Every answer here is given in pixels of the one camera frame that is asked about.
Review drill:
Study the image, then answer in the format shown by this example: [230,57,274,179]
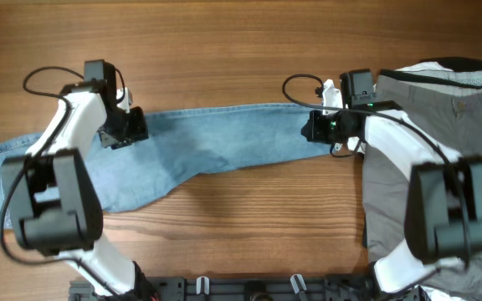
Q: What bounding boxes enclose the light blue denim jeans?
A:
[0,102,333,234]

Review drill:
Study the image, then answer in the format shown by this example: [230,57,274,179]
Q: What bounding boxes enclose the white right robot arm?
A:
[300,109,482,300]

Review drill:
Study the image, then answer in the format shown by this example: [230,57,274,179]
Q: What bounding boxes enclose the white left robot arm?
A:
[0,85,161,300]

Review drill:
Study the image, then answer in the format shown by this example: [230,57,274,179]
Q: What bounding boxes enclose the grey shorts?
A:
[361,74,482,301]

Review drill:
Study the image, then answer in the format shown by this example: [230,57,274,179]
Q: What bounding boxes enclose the black and grey mesh garment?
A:
[380,57,482,96]

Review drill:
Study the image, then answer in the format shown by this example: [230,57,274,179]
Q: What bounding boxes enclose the black base rail with clips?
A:
[68,273,430,301]

